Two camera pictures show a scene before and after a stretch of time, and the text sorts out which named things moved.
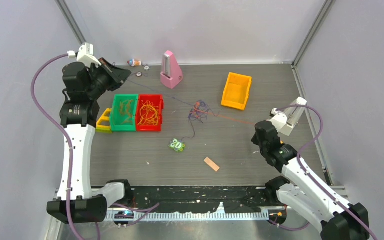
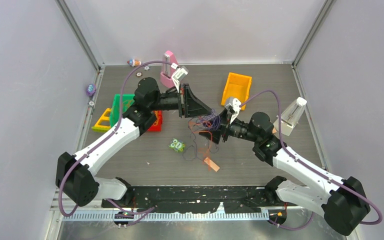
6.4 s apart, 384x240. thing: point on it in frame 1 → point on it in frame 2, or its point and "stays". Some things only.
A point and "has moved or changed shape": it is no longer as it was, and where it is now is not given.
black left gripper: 120,74 → 189,104
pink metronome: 172,73 stays
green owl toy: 178,145 stays
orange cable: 196,111 has moved or changed shape
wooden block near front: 211,164 stays
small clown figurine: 134,63 stays
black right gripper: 255,139 → 225,118
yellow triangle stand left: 104,129 stays
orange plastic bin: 236,91 stays
